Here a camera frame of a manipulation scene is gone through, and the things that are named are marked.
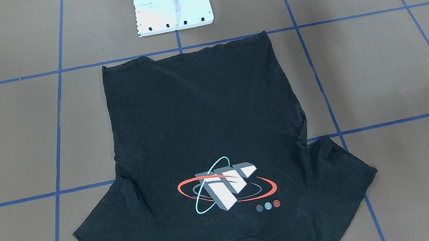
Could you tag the black printed t-shirt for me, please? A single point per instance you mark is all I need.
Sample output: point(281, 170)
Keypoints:
point(212, 146)

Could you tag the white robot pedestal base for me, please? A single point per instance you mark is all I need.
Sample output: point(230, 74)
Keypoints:
point(155, 17)

